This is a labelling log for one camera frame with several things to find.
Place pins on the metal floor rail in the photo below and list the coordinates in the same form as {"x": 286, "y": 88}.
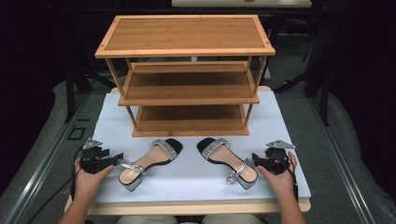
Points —
{"x": 339, "y": 161}
{"x": 46, "y": 168}

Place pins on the person's right hand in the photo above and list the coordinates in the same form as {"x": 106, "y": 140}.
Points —
{"x": 281, "y": 183}

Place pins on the white foam mat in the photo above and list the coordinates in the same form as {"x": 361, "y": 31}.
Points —
{"x": 193, "y": 174}

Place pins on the black square floor frame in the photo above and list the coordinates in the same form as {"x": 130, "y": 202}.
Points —
{"x": 77, "y": 133}

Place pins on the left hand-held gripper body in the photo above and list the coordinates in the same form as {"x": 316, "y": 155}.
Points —
{"x": 93, "y": 158}

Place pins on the black metal stand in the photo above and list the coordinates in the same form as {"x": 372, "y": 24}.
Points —
{"x": 323, "y": 93}
{"x": 70, "y": 93}

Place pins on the wooden three-tier shoe rack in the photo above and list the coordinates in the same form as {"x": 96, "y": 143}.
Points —
{"x": 186, "y": 34}

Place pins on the person's left leg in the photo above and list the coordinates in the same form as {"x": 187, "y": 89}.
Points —
{"x": 146, "y": 220}

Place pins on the person's left hand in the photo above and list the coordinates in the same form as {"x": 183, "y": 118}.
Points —
{"x": 88, "y": 183}

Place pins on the person's leg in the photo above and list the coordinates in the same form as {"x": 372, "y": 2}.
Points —
{"x": 232, "y": 219}
{"x": 146, "y": 220}

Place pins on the person's right leg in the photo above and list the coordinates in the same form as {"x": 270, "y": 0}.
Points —
{"x": 232, "y": 219}

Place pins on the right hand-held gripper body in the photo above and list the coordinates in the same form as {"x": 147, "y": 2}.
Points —
{"x": 275, "y": 160}

